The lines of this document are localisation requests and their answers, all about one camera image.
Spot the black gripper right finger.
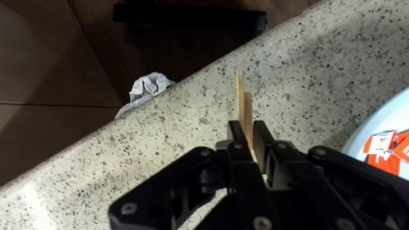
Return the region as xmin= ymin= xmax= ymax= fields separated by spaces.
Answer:
xmin=254 ymin=120 xmax=409 ymax=230

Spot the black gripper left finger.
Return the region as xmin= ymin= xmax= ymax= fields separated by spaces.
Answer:
xmin=108 ymin=120 xmax=268 ymax=230

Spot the long wooden chopstick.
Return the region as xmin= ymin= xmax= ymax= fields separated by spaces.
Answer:
xmin=234 ymin=71 xmax=247 ymax=129
xmin=243 ymin=91 xmax=259 ymax=161

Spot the orange white packet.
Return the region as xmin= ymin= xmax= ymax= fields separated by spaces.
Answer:
xmin=362 ymin=128 xmax=409 ymax=177

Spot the small light blue plate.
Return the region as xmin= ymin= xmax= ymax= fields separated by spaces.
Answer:
xmin=342 ymin=86 xmax=409 ymax=181

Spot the crumpled grey blue cloth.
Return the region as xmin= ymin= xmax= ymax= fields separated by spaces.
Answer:
xmin=114 ymin=72 xmax=177 ymax=120

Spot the black stand base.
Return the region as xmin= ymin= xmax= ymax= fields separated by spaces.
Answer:
xmin=112 ymin=0 xmax=269 ymax=37

